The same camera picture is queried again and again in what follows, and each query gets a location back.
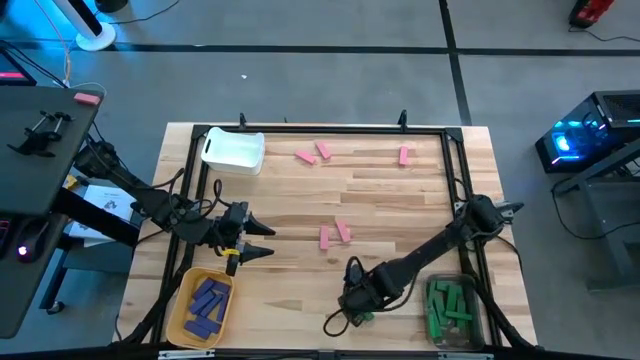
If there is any black computer case with lights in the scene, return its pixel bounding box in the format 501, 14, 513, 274
534, 89, 640, 175

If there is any white plastic bin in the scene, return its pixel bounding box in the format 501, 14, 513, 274
200, 126, 267, 177

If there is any clear plastic container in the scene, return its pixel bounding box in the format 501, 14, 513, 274
420, 270, 485, 352

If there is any black metal clamp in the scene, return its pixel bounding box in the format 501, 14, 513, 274
5, 109, 76, 159

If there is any black monitor with pink stripe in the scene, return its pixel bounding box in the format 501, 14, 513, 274
0, 46, 38, 87

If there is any black desk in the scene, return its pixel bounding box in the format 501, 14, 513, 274
0, 84, 142, 341

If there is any white paper manual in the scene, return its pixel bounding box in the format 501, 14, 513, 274
67, 183, 142, 249

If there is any yellow plastic tray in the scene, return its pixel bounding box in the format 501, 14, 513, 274
165, 266, 236, 351

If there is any black backlit keyboard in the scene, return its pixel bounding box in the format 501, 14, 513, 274
0, 214, 12, 261

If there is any red and black device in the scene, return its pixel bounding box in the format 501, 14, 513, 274
568, 0, 617, 29

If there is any black computer mouse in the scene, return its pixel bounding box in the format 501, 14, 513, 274
13, 218, 51, 265

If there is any black aluminium table frame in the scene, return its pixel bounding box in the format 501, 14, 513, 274
112, 122, 539, 360

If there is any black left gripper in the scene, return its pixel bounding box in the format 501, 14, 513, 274
215, 200, 277, 278

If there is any black round base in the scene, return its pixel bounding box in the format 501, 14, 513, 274
93, 0, 130, 14

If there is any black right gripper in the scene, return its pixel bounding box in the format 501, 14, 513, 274
338, 264, 406, 329

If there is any grey metal stand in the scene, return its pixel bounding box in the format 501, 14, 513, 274
549, 137, 640, 292

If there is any white stand with black pole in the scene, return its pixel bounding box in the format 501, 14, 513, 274
49, 0, 118, 53

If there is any black floor cable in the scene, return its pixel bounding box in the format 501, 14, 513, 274
569, 24, 640, 44

